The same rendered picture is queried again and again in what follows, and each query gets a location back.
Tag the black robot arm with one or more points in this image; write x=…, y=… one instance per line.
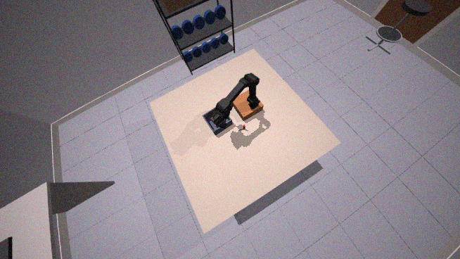
x=224, y=105

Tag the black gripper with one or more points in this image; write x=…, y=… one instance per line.
x=223, y=124

